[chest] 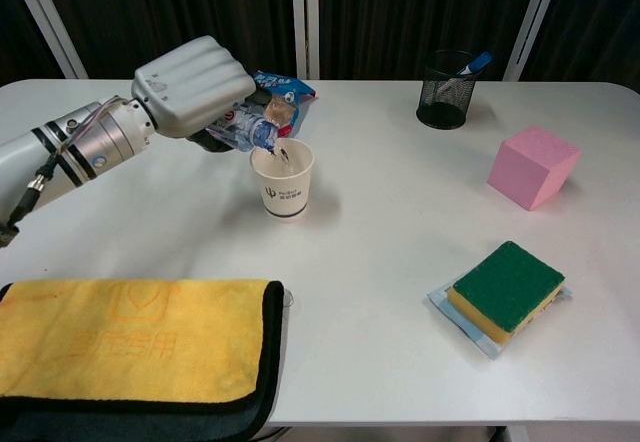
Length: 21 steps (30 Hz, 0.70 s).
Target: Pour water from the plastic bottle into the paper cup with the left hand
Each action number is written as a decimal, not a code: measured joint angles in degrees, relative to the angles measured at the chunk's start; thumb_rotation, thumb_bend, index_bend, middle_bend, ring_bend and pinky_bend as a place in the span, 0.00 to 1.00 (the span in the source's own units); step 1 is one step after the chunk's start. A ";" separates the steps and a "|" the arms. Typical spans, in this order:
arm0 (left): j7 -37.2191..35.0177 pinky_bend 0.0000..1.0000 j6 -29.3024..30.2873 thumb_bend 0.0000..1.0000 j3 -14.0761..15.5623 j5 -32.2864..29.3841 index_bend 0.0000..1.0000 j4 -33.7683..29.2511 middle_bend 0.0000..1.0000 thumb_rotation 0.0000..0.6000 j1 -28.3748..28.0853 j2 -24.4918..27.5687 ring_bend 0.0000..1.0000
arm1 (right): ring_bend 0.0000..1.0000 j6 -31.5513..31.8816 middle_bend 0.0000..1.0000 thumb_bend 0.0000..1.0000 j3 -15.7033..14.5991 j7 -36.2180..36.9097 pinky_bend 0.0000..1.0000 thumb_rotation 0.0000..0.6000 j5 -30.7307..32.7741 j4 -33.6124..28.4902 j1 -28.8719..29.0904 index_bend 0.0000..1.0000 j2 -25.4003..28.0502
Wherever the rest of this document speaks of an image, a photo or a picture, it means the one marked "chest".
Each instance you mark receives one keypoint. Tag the black and silver left hand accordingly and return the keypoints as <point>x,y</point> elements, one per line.
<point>195,87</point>

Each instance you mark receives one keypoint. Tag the transparent plastic water bottle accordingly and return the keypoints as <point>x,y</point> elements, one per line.
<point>247,132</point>

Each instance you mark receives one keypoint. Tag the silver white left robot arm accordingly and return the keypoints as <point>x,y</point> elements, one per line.
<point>95,142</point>

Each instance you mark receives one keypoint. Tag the white paper cup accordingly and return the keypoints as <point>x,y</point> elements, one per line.
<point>285,192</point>

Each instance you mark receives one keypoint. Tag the blue red snack bag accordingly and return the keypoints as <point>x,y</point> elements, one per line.
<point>292,102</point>

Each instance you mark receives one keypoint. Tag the black mesh pen holder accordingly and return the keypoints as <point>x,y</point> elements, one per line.
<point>445,102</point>

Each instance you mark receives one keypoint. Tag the yellow towel with black edge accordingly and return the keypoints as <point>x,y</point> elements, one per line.
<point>130,337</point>

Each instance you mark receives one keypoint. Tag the blue capped white marker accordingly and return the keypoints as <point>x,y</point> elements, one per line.
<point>475,63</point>

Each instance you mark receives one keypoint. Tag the light blue folded cloth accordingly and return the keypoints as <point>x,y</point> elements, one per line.
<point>452,314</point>

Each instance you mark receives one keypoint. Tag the pink foam cube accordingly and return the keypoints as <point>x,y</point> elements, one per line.
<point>530,167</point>

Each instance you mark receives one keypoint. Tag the green and yellow sponge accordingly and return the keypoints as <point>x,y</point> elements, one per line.
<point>505,287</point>

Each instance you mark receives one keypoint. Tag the white frame post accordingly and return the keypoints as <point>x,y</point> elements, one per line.
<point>305,17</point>
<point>532,17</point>
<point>47,17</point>

